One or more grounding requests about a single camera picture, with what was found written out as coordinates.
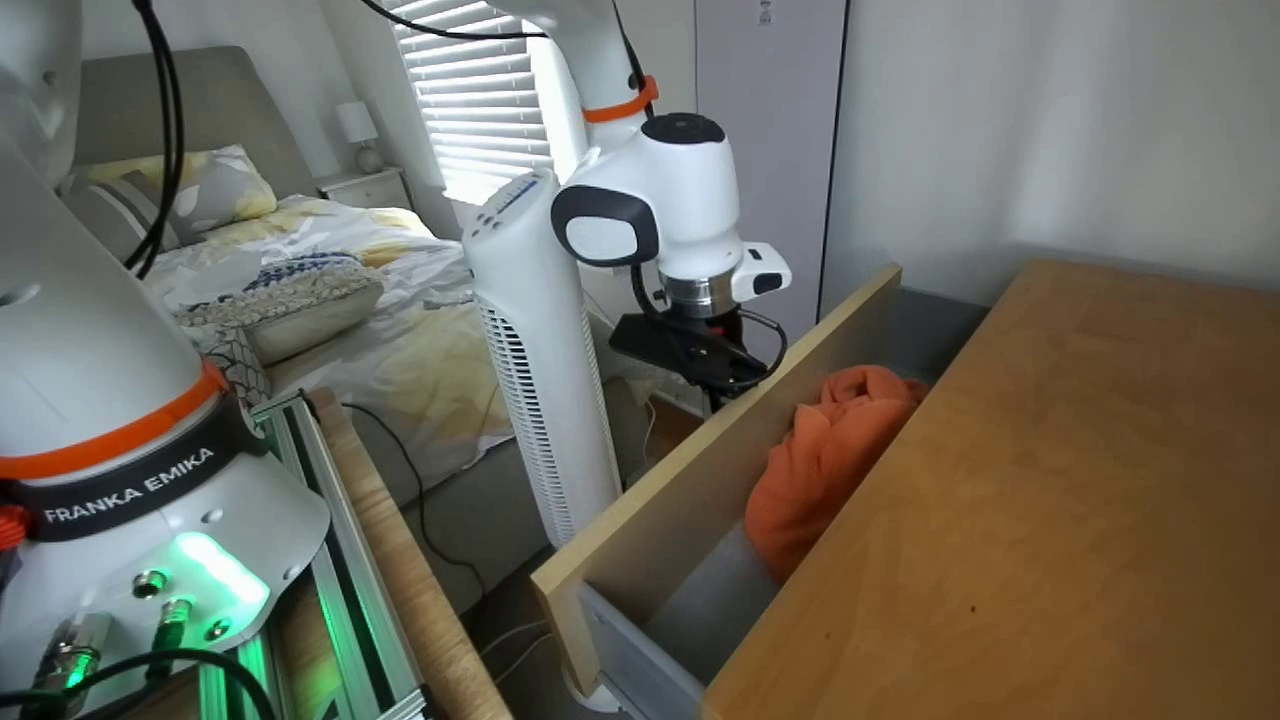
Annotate bed with patterned bedding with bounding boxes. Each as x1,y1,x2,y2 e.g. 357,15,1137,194
136,194,528,502

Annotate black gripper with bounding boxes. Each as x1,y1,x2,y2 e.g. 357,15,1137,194
610,307,778,415

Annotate yellow white pillow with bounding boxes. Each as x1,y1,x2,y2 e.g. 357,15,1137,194
68,142,286,258

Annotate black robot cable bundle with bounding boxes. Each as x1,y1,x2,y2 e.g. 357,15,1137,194
122,0,191,286

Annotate white tower fan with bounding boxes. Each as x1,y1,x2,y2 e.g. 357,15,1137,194
460,167,631,715

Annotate aluminium frame with green light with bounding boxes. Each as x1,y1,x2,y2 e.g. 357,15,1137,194
195,398,436,720

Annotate grey drawer with wooden front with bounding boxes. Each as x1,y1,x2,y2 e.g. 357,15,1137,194
534,264,992,720

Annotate wooden robot table board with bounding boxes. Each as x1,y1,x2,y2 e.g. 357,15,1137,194
299,386,519,720

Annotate grey upholstered headboard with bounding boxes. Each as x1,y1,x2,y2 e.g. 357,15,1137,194
66,46,322,204

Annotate light wooden dresser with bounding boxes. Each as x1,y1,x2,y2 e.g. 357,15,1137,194
702,258,1280,720

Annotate grey wardrobe door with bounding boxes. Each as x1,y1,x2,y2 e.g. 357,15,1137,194
694,0,853,352

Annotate brown cardboard box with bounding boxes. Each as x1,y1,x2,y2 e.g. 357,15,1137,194
646,388,713,473

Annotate orange cloth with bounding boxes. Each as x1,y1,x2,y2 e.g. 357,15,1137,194
742,363,934,584

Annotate white window blinds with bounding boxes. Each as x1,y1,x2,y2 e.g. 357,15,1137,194
386,0,593,213

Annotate thin black floor cable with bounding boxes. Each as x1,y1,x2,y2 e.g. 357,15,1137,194
343,398,490,598

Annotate small white bedside lamp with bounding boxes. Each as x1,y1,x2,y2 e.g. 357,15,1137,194
333,98,386,178

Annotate grey patterned white pillow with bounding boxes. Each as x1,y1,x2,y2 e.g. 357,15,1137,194
181,254,394,372

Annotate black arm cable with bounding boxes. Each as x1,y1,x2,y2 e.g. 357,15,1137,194
357,0,662,102

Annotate white nightstand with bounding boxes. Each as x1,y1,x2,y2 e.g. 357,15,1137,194
316,165,411,213

